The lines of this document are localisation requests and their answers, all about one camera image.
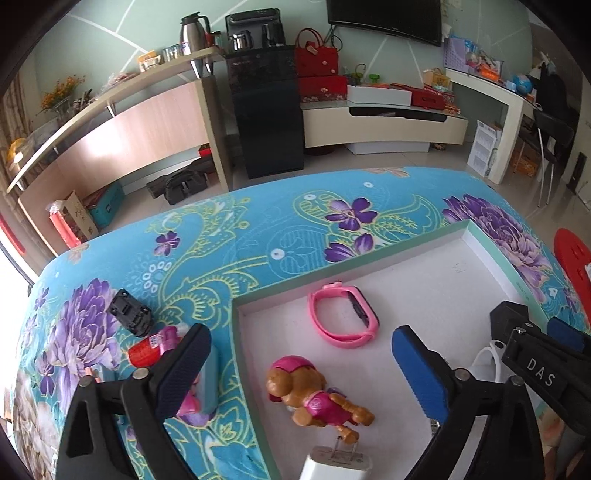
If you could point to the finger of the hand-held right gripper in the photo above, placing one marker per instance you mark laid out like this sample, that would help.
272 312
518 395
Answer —
565 332
508 317

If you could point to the white desk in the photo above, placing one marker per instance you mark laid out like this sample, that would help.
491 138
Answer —
503 120

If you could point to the pink wrist watch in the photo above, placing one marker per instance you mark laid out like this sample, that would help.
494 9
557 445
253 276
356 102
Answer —
362 311

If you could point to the brown dog toy figure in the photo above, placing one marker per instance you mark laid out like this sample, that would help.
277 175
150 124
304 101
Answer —
314 397

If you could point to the white charger plug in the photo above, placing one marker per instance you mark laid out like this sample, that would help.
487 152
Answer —
334 466

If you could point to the orange flower bouquet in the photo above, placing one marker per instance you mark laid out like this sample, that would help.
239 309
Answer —
62 92

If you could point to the white printed carton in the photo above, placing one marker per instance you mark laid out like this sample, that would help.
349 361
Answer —
482 147

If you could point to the black wall television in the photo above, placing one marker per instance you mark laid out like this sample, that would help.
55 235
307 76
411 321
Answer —
383 18

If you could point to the cream television stand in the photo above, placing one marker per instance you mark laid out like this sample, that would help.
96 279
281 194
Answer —
383 129

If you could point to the teal storage box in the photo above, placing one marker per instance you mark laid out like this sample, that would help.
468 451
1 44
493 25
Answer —
108 205

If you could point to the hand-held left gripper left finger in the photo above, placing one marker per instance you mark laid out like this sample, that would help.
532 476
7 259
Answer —
184 364

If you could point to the black toy car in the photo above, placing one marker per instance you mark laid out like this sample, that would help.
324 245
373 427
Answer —
131 314

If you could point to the black chair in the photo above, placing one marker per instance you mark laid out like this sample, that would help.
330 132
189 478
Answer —
551 129

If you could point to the black tea machine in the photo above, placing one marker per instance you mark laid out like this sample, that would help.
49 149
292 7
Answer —
254 23

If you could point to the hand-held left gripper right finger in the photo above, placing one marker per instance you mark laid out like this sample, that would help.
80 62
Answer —
420 369

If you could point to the black tall cabinet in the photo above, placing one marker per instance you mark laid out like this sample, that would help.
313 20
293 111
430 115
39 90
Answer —
265 115

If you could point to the orange carton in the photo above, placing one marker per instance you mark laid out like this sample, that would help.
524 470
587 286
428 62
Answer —
526 159

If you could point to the steel thermos jug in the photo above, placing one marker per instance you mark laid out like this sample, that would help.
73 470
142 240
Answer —
191 34

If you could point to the blue globe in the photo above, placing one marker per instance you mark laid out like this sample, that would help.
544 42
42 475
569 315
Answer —
524 84

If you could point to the red stain remover bottle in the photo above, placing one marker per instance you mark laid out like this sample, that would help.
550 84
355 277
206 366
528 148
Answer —
147 351

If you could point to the black bag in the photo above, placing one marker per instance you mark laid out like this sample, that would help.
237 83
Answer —
182 184

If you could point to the white flat box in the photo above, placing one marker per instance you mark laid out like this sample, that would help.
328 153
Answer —
378 94

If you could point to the red gift box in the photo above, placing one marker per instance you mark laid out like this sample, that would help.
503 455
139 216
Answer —
323 87

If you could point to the red handbag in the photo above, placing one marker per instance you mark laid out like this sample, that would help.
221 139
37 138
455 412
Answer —
318 60

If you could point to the teal shallow cardboard tray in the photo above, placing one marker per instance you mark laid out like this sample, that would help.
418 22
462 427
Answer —
415 286

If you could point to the wooden shelf unit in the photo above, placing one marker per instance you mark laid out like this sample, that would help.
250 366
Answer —
138 129

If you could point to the red round stool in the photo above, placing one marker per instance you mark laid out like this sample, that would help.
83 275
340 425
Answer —
570 258

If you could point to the red flat boxes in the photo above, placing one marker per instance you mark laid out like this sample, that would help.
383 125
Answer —
429 98

